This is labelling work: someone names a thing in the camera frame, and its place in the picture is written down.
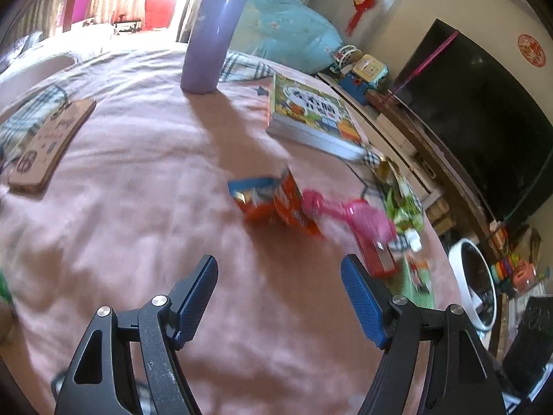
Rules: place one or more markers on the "pink plastic toy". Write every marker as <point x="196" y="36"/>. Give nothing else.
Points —
<point x="363" y="220"/>

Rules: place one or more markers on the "red balcony panel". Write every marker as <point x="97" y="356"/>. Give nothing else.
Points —
<point x="160" y="8"/>

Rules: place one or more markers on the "light blue quilt bundle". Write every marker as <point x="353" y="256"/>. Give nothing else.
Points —
<point x="285" y="30"/>

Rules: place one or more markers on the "white-rimmed trash bin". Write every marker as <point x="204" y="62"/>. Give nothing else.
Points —
<point x="473" y="285"/>

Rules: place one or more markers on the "colourful picture book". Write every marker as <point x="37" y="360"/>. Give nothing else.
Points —
<point x="317" y="112"/>

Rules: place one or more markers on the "pink blanket with plaid patch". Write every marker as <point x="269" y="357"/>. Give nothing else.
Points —
<point x="129" y="181"/>

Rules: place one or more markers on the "red round wall sticker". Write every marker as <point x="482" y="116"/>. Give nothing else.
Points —
<point x="531" y="49"/>

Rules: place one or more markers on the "green drink carton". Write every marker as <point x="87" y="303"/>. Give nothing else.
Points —
<point x="401" y="207"/>

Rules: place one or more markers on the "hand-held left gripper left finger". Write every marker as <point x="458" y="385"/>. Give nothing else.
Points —
<point x="194" y="307"/>

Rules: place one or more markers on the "green printed card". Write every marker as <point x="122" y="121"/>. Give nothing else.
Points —
<point x="420" y="283"/>

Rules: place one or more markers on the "purple thermos bottle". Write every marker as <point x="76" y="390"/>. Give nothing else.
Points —
<point x="211" y="39"/>

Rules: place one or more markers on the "wooden printed board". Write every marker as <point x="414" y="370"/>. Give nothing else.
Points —
<point x="47" y="147"/>

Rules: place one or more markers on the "green drink can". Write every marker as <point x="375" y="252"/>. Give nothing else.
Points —
<point x="4" y="285"/>

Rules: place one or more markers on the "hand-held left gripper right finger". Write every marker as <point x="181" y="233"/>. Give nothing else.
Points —
<point x="363" y="302"/>

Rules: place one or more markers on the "small red box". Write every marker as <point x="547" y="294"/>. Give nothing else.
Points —
<point x="379" y="259"/>

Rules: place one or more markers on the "colourful toy bus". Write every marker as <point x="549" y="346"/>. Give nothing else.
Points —
<point x="365" y="75"/>

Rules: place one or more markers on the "low television cabinet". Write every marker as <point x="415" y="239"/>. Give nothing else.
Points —
<point x="410" y="138"/>

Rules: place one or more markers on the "white sofa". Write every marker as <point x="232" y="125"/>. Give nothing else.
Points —
<point x="43" y="60"/>

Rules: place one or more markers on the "black flat television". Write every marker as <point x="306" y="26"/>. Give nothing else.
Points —
<point x="484" y="121"/>

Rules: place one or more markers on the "pink stick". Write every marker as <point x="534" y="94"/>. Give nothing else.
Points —
<point x="427" y="60"/>

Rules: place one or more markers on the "orange and blue snack packet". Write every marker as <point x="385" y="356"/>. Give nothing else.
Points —
<point x="276" y="203"/>

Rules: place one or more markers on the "magenta balcony panel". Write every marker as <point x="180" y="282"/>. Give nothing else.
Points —
<point x="82" y="6"/>

